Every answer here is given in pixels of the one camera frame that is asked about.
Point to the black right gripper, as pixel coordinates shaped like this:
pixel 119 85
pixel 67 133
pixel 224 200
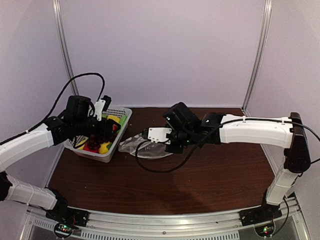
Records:
pixel 176 150

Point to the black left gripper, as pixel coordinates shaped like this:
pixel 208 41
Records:
pixel 105 131

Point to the red toy bell pepper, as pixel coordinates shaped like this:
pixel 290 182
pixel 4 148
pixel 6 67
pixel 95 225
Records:
pixel 91 148

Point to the yellow toy banana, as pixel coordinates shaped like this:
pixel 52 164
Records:
pixel 81 145

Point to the clear dotted zip top bag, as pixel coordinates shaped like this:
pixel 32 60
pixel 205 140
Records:
pixel 148 150

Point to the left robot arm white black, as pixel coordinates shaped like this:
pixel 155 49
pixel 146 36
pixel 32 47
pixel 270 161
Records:
pixel 80 118

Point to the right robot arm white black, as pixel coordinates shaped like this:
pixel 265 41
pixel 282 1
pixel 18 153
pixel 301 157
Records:
pixel 185 128

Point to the yellow toy corn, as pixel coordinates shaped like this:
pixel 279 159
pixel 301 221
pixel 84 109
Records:
pixel 114 118

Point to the yellow toy lemon green leaf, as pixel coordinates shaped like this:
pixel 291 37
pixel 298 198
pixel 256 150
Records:
pixel 104 148

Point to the green toy cucumber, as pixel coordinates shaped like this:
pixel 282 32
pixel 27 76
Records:
pixel 123 120

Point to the white perforated plastic basket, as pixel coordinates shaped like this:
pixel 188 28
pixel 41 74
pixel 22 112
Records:
pixel 117 111

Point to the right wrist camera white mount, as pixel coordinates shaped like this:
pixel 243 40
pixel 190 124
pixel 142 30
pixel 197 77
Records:
pixel 157 134

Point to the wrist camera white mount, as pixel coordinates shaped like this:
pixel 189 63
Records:
pixel 157 134
pixel 100 106

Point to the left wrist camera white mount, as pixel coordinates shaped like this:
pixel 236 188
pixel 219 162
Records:
pixel 100 106

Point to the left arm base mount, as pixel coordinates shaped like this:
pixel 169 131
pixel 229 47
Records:
pixel 68 224

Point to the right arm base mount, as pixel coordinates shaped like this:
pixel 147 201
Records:
pixel 262 219

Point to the left aluminium corner post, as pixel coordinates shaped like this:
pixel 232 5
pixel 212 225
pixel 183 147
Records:
pixel 62 38

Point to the aluminium corner post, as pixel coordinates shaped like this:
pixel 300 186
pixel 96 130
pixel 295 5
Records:
pixel 264 32
pixel 62 38

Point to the aluminium front rail frame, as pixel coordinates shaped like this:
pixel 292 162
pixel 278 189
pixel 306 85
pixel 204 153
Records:
pixel 223 225

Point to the right aluminium corner post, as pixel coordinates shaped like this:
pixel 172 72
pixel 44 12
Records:
pixel 264 32

